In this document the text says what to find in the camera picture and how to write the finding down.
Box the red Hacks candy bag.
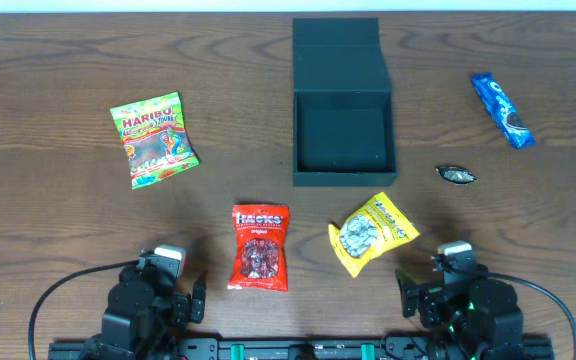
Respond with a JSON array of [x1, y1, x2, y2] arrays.
[[227, 204, 290, 292]]

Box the yellow Hacks candy bag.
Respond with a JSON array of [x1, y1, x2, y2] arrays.
[[328, 192, 420, 278]]

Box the green Haribo gummy bag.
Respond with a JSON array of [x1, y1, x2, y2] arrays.
[[110, 92, 200, 189]]

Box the blue Oreo cookie pack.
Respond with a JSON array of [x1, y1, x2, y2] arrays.
[[471, 73, 536, 149]]

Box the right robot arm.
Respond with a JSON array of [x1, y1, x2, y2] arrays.
[[396, 270, 524, 360]]

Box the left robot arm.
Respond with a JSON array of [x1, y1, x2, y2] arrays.
[[78, 265, 207, 360]]

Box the small black candy wrapper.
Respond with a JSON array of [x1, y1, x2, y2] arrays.
[[436, 165, 477, 185]]

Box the dark green open box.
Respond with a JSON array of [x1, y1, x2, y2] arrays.
[[292, 18, 397, 187]]

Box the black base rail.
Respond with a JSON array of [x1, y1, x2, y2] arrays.
[[48, 336, 555, 360]]

